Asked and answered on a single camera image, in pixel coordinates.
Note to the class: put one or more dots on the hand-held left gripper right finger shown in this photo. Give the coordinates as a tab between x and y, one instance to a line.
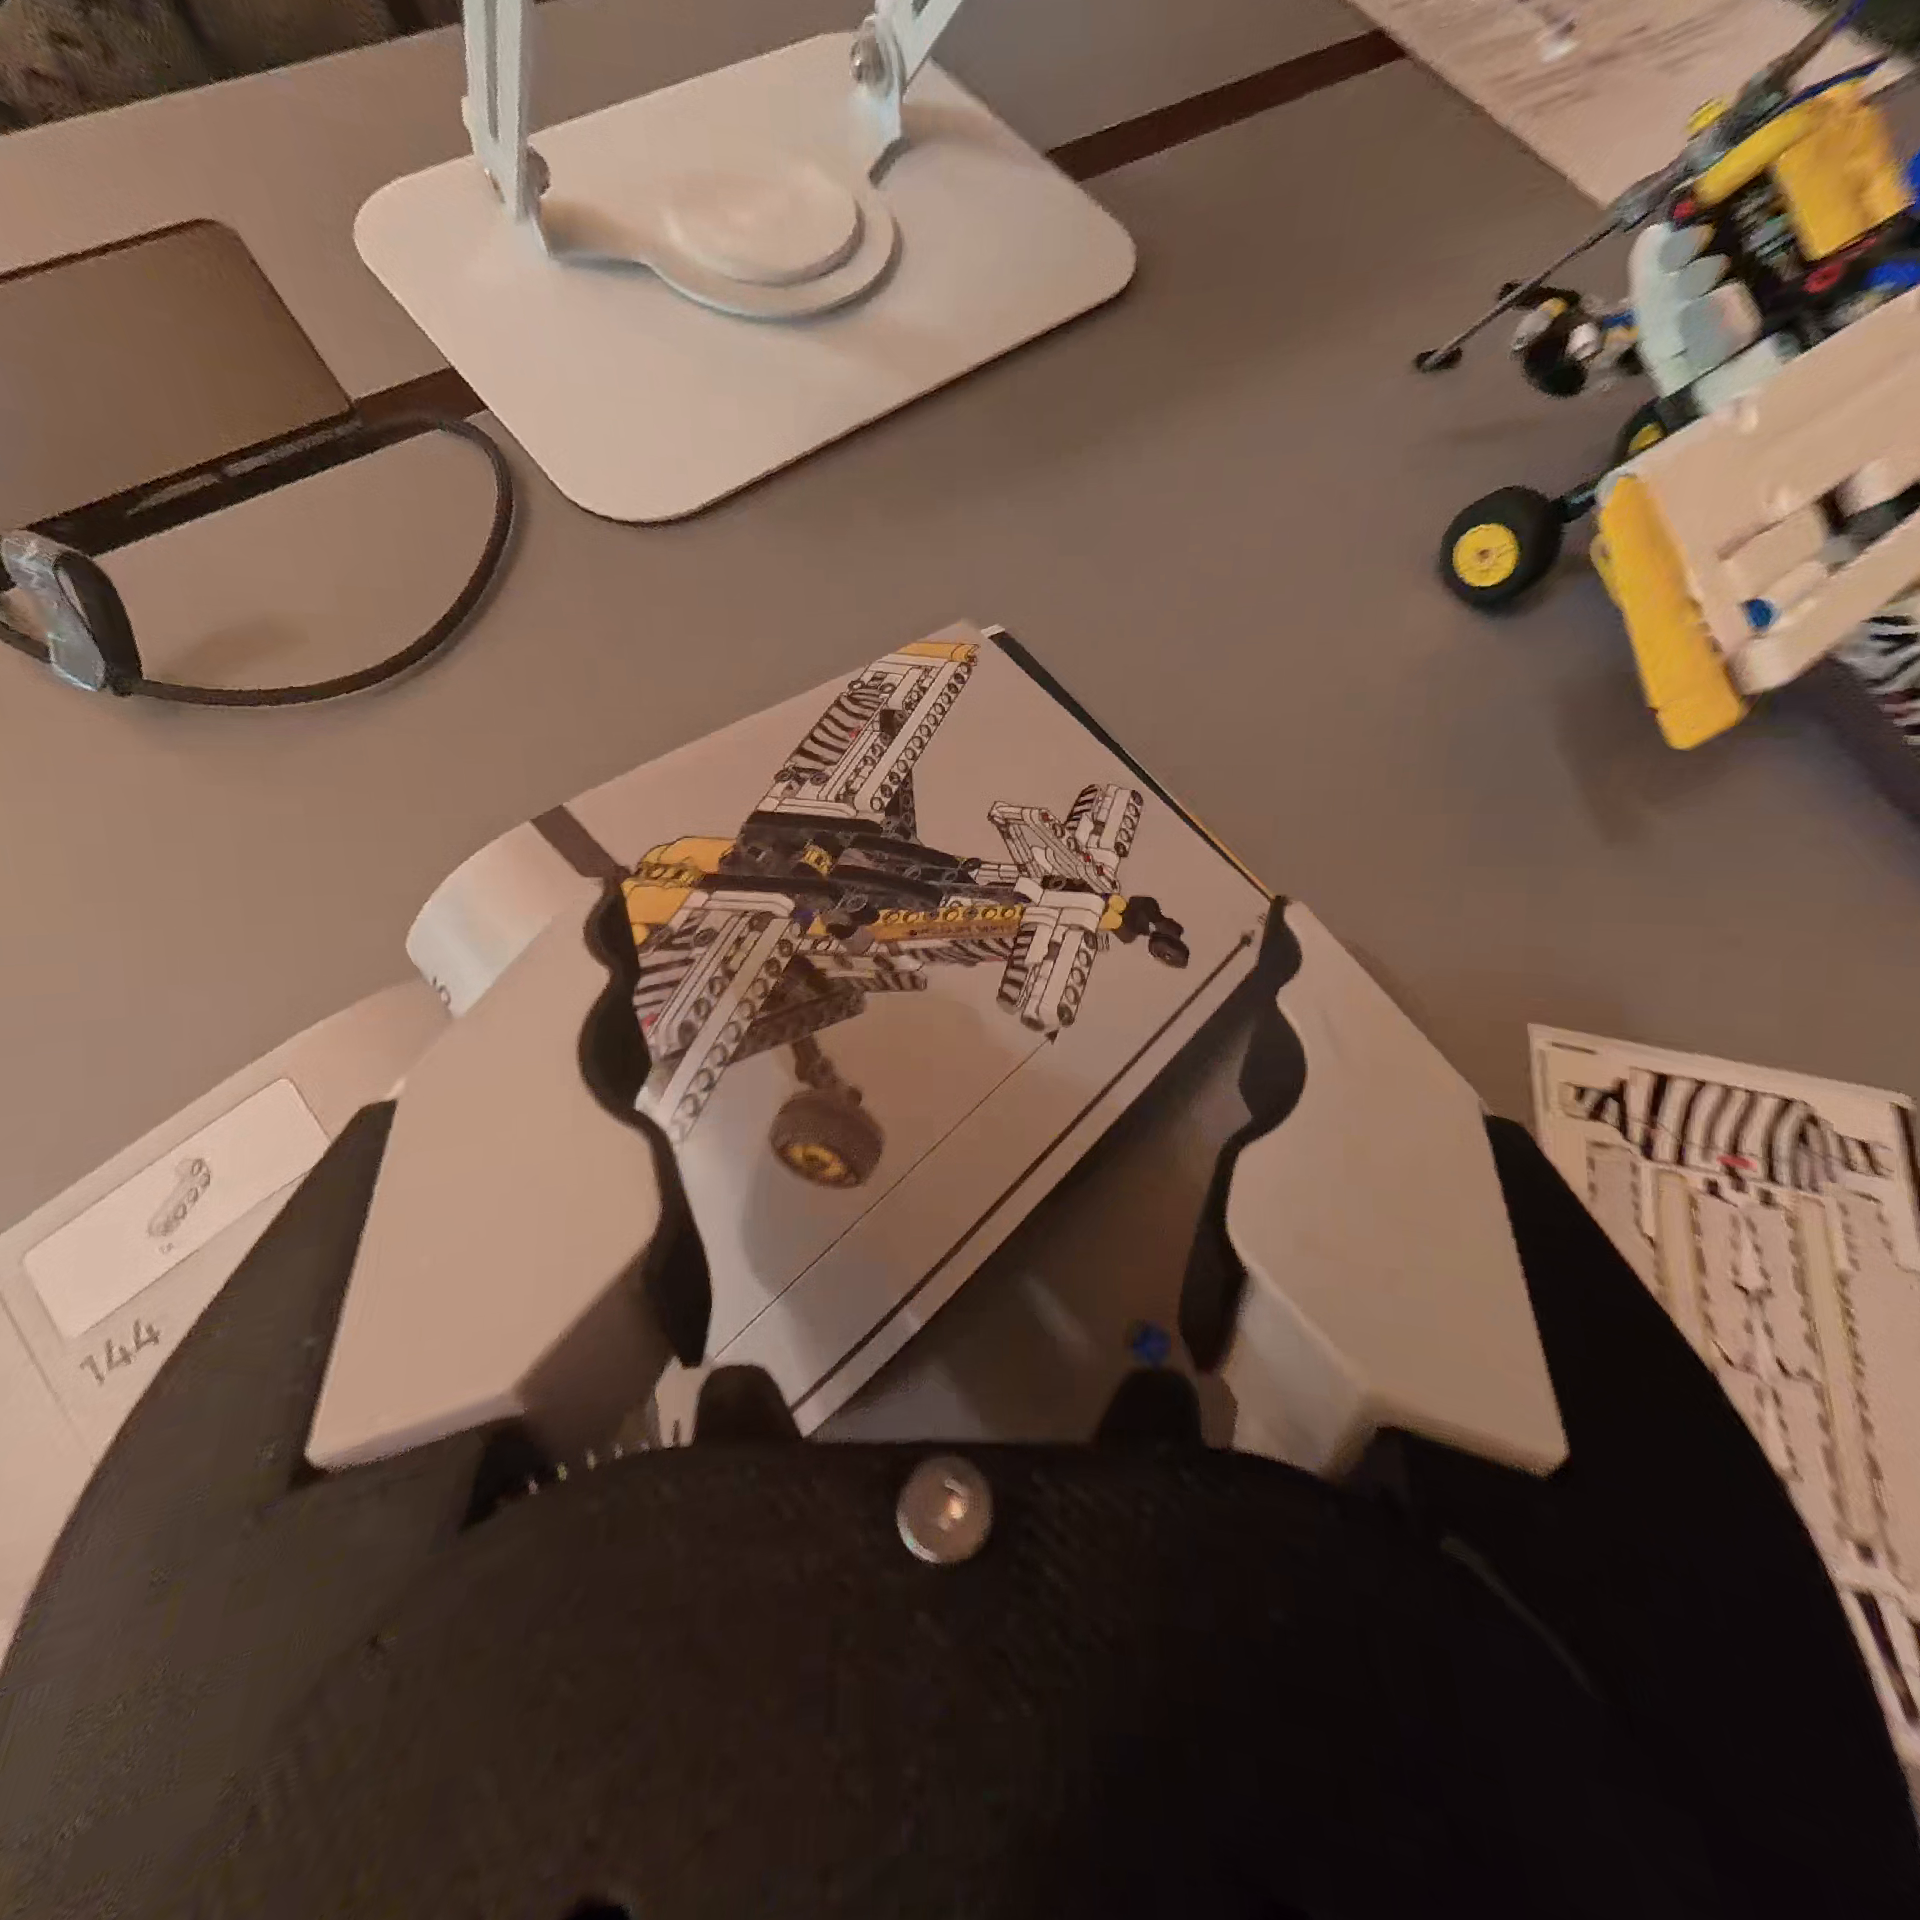
1381	1245

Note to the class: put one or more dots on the zebra print sticker sheet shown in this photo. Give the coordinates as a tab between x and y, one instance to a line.
1754	1245

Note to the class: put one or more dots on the open instruction booklet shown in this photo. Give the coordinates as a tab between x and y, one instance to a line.
961	1051

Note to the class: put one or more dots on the zebra striped lego vehicle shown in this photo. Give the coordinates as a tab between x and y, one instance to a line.
1724	450

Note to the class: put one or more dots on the white metal bracket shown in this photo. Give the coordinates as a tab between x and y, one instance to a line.
502	104
901	61

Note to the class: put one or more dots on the blue lego pin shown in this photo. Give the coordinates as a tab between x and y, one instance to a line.
1148	1340

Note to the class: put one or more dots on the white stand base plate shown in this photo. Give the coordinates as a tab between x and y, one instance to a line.
721	375

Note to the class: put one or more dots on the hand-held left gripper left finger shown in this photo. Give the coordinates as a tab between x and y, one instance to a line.
495	1245

